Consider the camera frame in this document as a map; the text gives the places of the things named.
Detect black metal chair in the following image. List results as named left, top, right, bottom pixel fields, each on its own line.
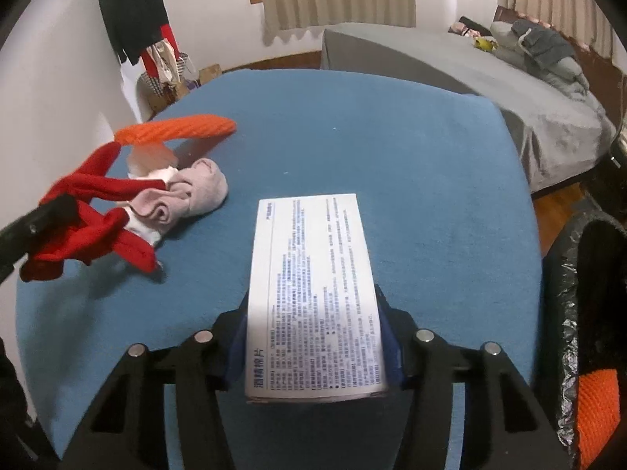
left=580, top=122, right=627, bottom=226

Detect red cloth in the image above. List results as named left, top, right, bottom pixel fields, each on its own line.
left=20, top=141, right=163, bottom=284

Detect beige hanging clothes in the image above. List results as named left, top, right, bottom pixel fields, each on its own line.
left=149, top=39, right=179, bottom=84

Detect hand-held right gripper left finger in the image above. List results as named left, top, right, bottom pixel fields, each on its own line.
left=59, top=296, right=250, bottom=470

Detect bed with grey sheet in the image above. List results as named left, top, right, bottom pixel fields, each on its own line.
left=319, top=22, right=617, bottom=194

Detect black bagged trash bin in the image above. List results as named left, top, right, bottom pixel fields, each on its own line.
left=541, top=208, right=627, bottom=470

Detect light grey duvet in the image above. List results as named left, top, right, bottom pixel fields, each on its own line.
left=490, top=20, right=591, bottom=101

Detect dark pillow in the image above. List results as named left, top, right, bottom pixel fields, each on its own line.
left=458, top=16, right=493, bottom=35

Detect pale pink sock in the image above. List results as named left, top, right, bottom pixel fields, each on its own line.
left=130, top=158, right=229, bottom=228

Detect red hanging garment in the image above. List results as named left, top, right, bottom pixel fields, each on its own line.
left=141, top=23, right=179, bottom=79

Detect dark wooden headboard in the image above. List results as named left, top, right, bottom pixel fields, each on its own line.
left=492, top=5, right=627, bottom=108

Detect dark grey jacket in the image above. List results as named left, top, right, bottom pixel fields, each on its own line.
left=512, top=20, right=576, bottom=67

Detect checked fabric basket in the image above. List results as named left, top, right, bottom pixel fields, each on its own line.
left=140, top=71, right=170, bottom=111

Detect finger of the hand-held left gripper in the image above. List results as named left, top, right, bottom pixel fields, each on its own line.
left=0, top=194, right=78, bottom=281

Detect white cloth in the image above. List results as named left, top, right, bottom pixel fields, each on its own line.
left=122, top=166, right=179, bottom=248

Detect white printed paper box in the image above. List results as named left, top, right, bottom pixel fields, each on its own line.
left=245, top=193, right=391, bottom=405

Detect black hanging jacket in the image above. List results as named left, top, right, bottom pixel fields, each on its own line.
left=98, top=0, right=170, bottom=65

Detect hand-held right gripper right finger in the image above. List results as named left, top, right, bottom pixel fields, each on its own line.
left=376, top=284, right=571, bottom=470

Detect blue table cloth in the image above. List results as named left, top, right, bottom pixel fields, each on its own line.
left=14, top=69, right=544, bottom=470

